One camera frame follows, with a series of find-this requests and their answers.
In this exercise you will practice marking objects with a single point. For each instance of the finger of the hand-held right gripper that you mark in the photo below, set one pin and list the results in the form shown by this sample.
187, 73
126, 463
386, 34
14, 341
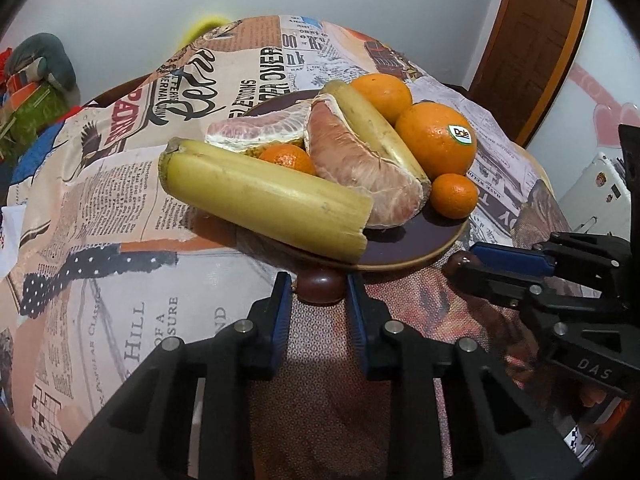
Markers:
495, 285
510, 257

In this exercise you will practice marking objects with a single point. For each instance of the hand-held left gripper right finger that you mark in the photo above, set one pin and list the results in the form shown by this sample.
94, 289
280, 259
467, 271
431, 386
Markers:
356, 310

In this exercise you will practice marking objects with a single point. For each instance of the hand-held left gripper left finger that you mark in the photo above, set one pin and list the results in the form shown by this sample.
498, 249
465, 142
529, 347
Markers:
282, 305

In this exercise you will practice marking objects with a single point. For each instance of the red jujube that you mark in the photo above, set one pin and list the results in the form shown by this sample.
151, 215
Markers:
459, 260
320, 286

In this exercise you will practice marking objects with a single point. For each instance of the purple plate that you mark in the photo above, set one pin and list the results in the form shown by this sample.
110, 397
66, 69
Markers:
400, 247

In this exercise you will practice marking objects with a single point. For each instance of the small mandarin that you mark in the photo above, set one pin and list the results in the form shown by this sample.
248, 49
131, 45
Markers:
454, 196
287, 159

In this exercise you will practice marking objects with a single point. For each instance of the yellow banana piece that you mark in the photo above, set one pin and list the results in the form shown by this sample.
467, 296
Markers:
375, 125
260, 195

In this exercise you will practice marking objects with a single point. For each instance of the pink pomelo segment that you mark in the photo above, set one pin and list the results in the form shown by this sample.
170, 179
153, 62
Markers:
360, 170

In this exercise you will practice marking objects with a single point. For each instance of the orange with sticker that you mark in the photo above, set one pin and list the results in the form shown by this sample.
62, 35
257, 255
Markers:
430, 142

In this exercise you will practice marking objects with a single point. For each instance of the pale pomelo segment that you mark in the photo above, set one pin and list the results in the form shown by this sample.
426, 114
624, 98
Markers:
255, 130

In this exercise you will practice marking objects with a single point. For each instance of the plain orange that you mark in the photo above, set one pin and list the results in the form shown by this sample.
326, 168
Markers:
382, 95

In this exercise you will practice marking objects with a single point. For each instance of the white plastic appliance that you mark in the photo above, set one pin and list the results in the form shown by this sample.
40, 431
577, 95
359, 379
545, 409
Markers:
595, 190

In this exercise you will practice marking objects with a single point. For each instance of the newspaper print tablecloth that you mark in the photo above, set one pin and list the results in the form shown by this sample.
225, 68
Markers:
150, 260

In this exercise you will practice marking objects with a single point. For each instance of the white heart wardrobe door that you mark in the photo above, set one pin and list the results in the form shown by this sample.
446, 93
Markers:
595, 85

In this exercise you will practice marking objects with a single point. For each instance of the brown wooden door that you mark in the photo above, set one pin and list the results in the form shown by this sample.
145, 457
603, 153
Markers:
535, 35

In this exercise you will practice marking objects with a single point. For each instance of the white cloth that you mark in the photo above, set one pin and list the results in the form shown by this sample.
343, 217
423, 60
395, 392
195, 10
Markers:
10, 240

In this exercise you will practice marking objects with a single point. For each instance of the patchwork blanket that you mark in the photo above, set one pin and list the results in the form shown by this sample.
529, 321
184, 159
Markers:
25, 170

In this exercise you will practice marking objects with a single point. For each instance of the yellow foam tube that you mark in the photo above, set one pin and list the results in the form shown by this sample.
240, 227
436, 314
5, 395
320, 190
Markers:
202, 25

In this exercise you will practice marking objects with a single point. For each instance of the orange box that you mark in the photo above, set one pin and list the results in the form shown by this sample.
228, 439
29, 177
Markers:
22, 94

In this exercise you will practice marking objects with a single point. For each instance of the grey plush toy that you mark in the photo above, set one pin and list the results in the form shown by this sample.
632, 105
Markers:
50, 55

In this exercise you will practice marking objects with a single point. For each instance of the red plastic bag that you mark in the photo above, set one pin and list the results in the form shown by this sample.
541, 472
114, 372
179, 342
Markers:
5, 62

